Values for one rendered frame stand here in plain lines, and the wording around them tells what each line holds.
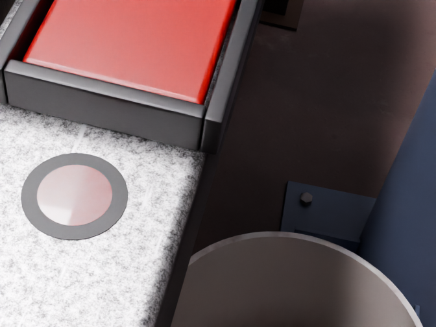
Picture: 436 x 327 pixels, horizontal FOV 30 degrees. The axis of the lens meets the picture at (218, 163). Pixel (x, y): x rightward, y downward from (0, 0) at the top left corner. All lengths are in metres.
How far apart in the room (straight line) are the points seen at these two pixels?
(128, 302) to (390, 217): 0.85
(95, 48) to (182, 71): 0.03
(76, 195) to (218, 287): 0.72
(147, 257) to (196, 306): 0.73
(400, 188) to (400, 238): 0.07
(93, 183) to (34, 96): 0.03
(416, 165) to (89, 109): 0.75
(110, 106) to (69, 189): 0.03
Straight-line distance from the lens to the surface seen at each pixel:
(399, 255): 1.09
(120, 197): 0.25
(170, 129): 0.26
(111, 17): 0.28
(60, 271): 0.24
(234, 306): 1.01
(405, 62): 1.67
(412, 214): 1.02
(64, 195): 0.25
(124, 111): 0.26
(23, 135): 0.26
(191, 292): 0.93
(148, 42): 0.27
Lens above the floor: 1.12
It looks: 52 degrees down
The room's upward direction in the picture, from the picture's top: 10 degrees clockwise
